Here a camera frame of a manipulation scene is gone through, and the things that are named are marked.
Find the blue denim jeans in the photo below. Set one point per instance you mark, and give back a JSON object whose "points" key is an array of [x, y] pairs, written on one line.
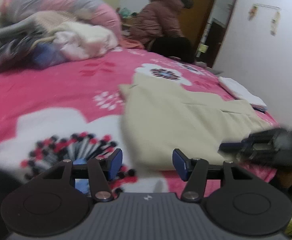
{"points": [[45, 55]]}

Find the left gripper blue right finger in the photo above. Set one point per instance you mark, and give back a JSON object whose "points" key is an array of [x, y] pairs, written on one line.
{"points": [[194, 172]]}

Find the salmon orange cloth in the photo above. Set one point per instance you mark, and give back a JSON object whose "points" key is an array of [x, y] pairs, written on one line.
{"points": [[131, 44]]}

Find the plaid flannel shirt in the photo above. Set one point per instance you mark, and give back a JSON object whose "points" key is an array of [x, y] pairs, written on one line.
{"points": [[15, 49]]}

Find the cream fleece garment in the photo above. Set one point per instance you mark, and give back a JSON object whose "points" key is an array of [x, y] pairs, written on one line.
{"points": [[95, 39]]}

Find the grey sweater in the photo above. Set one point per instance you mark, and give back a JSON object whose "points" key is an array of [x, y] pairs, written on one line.
{"points": [[26, 25]]}

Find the pink checkered knit blanket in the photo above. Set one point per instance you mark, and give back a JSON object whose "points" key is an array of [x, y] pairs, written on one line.
{"points": [[49, 20]]}

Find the pink floral bed blanket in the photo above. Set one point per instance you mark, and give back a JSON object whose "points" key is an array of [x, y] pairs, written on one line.
{"points": [[80, 96]]}

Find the brown wooden door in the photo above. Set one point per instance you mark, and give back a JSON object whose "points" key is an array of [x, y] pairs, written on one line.
{"points": [[192, 20]]}

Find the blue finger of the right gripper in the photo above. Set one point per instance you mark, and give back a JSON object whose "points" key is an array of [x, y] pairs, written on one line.
{"points": [[231, 146]]}

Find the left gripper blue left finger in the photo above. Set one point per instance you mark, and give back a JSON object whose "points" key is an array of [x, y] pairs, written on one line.
{"points": [[101, 172]]}

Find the person in mauve puffer coat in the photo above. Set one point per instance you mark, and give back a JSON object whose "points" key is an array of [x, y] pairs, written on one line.
{"points": [[157, 28]]}

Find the white pale pink garment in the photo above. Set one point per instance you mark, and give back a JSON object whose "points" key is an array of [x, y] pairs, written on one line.
{"points": [[69, 44]]}

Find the folded white towel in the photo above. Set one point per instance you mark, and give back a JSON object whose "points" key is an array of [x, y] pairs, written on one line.
{"points": [[241, 93]]}

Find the beige zip-up jacket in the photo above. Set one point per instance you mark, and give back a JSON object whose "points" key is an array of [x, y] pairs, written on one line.
{"points": [[161, 116]]}

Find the pink grey rolled duvet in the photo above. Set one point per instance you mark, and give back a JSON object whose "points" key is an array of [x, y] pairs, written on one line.
{"points": [[95, 12]]}

